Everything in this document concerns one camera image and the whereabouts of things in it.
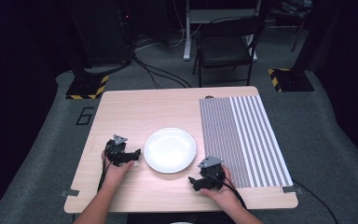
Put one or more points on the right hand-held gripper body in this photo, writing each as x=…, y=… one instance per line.
x=213, y=175

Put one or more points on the white round plate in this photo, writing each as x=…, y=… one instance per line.
x=170, y=150

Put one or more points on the grey tape piece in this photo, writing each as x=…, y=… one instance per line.
x=70, y=193
x=289, y=189

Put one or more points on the white desk frame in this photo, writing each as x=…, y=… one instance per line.
x=187, y=34

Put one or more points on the grey white striped mat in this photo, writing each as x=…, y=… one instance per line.
x=245, y=140

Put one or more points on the black base with hazard stripes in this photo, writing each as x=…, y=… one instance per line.
x=85, y=87
x=292, y=80

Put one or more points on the person's left hand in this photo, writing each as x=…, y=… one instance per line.
x=115, y=174

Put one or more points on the dark cabinet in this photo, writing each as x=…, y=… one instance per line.
x=105, y=31

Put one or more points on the black folding chair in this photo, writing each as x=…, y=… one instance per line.
x=227, y=46

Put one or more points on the dark chair with clutter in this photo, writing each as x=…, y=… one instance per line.
x=292, y=12

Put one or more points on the person's right hand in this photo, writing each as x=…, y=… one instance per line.
x=227, y=193

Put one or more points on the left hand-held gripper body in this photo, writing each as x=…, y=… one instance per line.
x=116, y=152

